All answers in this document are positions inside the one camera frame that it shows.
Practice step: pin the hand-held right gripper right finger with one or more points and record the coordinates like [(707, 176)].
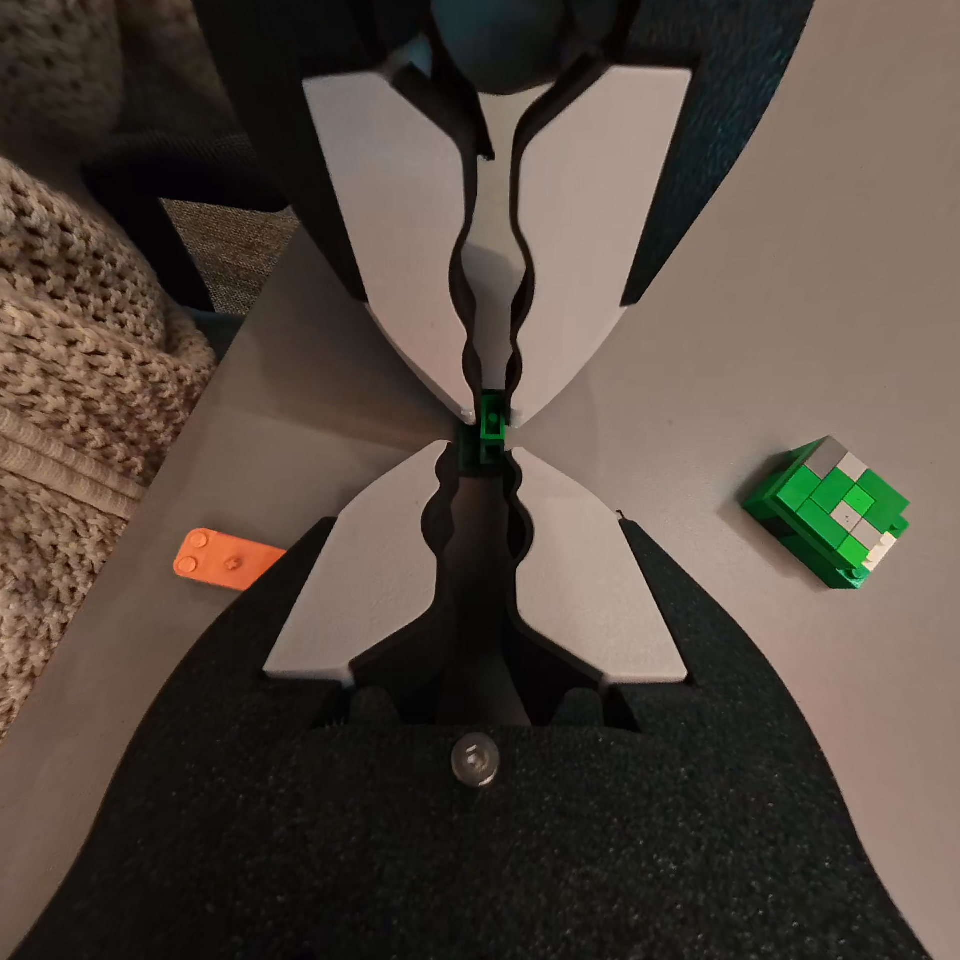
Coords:
[(592, 585)]

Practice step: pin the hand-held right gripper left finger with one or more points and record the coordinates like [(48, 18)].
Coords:
[(360, 577)]

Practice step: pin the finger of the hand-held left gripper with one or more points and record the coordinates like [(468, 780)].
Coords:
[(390, 210), (592, 210)]

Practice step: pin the dark green lego assembly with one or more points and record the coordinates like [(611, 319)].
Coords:
[(480, 454)]

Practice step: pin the green white tiled lego block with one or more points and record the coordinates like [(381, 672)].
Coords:
[(821, 510)]

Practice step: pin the orange brick separator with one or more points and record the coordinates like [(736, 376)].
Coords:
[(225, 559)]

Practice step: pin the cream knit sweater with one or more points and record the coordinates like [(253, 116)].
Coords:
[(75, 337)]

